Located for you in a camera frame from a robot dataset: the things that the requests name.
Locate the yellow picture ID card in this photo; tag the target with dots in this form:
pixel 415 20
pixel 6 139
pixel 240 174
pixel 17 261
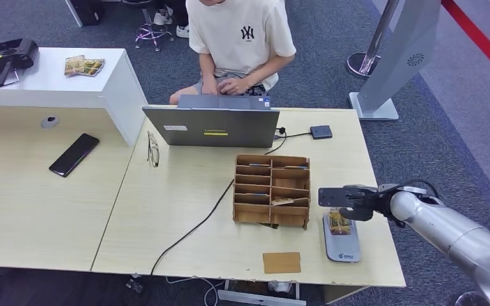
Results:
pixel 340 226

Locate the chrome base stool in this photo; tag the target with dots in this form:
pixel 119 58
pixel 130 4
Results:
pixel 152 36

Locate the person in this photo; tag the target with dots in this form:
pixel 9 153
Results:
pixel 240 42
pixel 181 30

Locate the tan card in slot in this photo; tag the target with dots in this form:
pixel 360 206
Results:
pixel 283 202

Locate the black power strip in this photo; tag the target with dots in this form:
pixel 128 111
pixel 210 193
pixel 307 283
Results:
pixel 135 286

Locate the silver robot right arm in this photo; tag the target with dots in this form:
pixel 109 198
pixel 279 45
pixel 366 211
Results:
pixel 448 228

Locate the clear eyeglasses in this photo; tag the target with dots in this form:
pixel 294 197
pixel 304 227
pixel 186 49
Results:
pixel 153 150

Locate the black smartphone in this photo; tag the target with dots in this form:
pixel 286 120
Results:
pixel 74 155

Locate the small dark USB hub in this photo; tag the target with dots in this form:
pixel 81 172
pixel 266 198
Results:
pixel 321 132

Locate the wooden card organizer box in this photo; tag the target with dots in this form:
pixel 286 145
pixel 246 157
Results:
pixel 253 211

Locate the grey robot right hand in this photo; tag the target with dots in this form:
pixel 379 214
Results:
pixel 357 214

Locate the round black base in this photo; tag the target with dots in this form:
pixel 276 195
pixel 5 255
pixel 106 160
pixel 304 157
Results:
pixel 471 300

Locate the person's left hand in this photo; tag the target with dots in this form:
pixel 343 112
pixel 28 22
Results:
pixel 233 86

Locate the white desk foot bar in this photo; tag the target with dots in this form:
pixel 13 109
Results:
pixel 257 299

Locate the silver slanted kiosk stand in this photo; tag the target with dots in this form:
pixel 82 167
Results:
pixel 397 50

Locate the grey white card reader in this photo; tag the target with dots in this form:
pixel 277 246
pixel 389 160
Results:
pixel 342 249

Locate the person's right hand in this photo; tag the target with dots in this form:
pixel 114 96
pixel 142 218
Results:
pixel 210 85

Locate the round grey desk grommet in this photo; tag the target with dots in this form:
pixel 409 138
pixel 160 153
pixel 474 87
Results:
pixel 50 122

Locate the person's right forearm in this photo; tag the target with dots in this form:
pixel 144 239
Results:
pixel 207 67

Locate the dark patterned card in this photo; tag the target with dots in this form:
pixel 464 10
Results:
pixel 269 226

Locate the person's left forearm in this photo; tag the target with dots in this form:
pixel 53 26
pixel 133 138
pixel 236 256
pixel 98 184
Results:
pixel 270 72

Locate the white counter cabinet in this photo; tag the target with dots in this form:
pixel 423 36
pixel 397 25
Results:
pixel 50 86

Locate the plain brown card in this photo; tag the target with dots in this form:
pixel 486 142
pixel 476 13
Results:
pixel 282 263

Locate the red barrier belt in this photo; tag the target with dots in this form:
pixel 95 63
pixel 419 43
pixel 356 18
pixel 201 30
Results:
pixel 481 40

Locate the grey laptop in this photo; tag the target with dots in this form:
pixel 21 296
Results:
pixel 211 126

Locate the black cabinet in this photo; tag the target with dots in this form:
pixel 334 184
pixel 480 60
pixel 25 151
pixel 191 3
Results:
pixel 86 12

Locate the chrome stanchion post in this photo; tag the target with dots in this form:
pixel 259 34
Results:
pixel 360 64

